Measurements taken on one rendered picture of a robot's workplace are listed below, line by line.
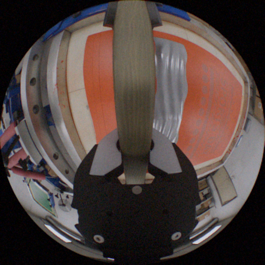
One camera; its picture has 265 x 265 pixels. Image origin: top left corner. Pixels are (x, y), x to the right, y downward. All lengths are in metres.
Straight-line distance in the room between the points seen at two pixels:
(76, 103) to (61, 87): 0.06
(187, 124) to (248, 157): 3.67
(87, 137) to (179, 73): 0.25
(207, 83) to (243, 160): 3.72
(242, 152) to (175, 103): 3.75
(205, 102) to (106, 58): 0.24
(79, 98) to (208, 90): 0.30
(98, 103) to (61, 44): 0.19
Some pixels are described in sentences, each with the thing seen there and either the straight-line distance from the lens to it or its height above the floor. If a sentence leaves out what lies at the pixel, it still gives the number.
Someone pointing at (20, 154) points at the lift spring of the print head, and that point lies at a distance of 0.50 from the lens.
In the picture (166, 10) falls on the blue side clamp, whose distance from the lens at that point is 0.23.
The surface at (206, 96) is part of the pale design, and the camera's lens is 0.24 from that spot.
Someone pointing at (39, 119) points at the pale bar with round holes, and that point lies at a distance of 0.24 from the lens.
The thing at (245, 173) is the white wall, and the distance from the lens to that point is 3.95.
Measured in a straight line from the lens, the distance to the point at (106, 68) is 0.17.
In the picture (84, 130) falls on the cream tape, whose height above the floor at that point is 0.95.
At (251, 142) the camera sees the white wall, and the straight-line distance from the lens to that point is 3.72.
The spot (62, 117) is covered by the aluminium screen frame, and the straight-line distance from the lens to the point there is 0.20.
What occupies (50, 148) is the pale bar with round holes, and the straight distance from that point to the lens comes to 0.26.
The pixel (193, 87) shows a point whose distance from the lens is 0.21.
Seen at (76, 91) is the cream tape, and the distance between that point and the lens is 0.20.
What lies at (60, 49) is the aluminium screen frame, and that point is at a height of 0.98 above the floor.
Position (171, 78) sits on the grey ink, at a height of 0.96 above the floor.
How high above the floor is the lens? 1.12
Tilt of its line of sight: 59 degrees down
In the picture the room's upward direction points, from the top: 180 degrees counter-clockwise
